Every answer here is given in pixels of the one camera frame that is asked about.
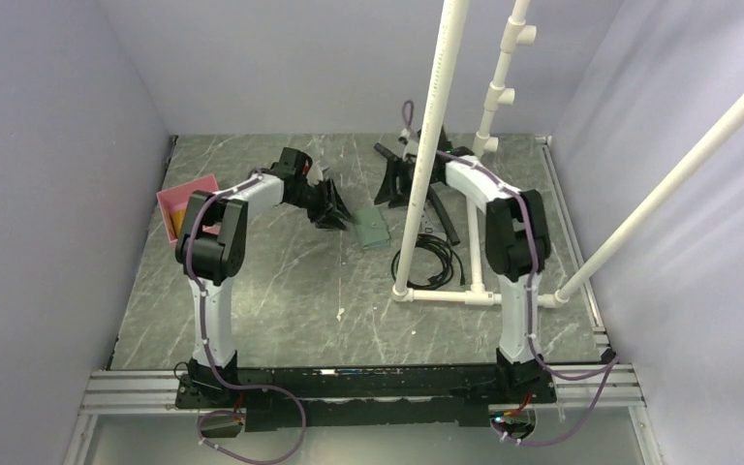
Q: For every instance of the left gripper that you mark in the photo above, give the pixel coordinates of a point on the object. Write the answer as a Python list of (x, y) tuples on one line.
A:
[(338, 209)]

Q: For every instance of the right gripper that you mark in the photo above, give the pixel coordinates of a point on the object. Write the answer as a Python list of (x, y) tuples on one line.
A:
[(395, 197)]

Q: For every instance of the green card holder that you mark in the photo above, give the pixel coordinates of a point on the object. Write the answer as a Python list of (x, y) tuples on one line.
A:
[(371, 228)]

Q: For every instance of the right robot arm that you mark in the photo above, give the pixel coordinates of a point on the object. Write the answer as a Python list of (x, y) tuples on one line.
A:
[(517, 245)]

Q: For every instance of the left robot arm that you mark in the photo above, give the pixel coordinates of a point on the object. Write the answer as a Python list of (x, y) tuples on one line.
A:
[(211, 248)]

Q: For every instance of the stack of credit cards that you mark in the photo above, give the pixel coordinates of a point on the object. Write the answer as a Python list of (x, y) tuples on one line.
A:
[(176, 221)]

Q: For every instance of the black foam tube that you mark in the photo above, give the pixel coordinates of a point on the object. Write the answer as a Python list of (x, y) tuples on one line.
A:
[(449, 234)]

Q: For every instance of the pink plastic bin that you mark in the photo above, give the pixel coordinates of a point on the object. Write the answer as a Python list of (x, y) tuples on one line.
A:
[(173, 202)]

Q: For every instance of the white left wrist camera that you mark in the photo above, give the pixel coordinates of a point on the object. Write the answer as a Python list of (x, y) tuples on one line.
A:
[(317, 173)]

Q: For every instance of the white PVC pipe frame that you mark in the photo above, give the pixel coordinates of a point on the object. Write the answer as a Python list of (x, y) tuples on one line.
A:
[(448, 41)]

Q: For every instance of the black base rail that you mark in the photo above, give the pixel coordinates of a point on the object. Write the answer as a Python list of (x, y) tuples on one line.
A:
[(271, 398)]

